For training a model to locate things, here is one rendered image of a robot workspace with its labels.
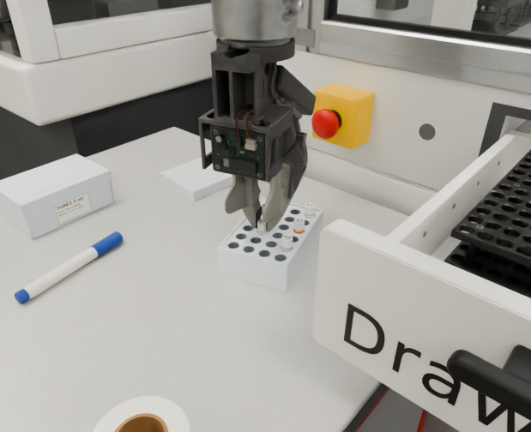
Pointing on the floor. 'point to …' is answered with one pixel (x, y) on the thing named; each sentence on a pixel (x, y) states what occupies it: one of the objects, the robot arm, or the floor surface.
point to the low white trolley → (165, 315)
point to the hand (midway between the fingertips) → (265, 216)
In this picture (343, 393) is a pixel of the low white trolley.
